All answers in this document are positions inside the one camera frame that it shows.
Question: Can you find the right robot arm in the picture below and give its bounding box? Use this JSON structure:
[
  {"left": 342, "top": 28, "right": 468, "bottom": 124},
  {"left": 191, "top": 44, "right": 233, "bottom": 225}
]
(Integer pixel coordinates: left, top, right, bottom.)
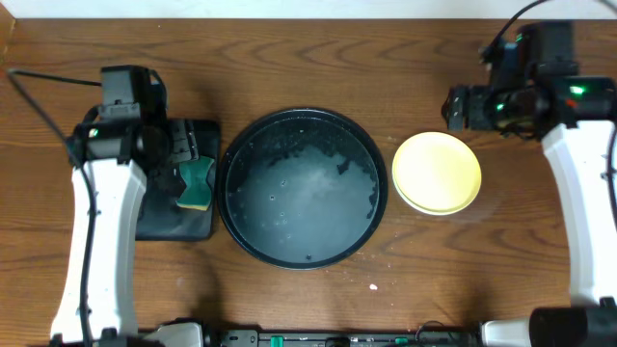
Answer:
[{"left": 442, "top": 76, "right": 616, "bottom": 346}]

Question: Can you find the light green plate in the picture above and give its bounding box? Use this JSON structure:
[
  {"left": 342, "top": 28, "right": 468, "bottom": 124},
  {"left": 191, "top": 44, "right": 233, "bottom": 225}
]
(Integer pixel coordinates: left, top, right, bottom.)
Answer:
[{"left": 394, "top": 185, "right": 476, "bottom": 216}]

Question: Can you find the green yellow sponge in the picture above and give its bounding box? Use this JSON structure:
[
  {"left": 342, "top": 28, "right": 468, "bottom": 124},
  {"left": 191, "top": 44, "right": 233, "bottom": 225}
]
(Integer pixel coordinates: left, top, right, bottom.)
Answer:
[{"left": 176, "top": 157, "right": 214, "bottom": 211}]

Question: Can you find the round black tray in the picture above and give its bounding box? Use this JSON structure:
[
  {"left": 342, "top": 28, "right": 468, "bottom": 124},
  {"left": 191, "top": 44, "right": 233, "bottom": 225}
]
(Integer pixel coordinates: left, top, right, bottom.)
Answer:
[{"left": 217, "top": 108, "right": 389, "bottom": 270}]

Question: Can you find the yellow plate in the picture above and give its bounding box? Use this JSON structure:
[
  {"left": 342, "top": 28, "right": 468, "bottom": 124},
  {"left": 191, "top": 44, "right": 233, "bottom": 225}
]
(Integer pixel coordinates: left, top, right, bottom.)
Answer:
[{"left": 391, "top": 132, "right": 482, "bottom": 209}]

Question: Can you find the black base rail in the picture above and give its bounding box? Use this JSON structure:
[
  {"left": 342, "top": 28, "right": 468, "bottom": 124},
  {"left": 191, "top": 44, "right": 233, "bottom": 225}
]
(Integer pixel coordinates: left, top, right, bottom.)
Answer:
[{"left": 204, "top": 321, "right": 483, "bottom": 347}]

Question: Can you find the rectangular black tray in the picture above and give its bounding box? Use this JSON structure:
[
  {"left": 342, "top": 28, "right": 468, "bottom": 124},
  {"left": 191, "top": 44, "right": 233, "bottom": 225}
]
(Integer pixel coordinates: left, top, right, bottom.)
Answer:
[{"left": 136, "top": 120, "right": 221, "bottom": 241}]

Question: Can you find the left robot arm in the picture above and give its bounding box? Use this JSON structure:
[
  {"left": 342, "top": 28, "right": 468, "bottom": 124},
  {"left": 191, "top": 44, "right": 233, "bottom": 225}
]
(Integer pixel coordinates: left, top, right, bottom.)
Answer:
[{"left": 49, "top": 120, "right": 204, "bottom": 346}]

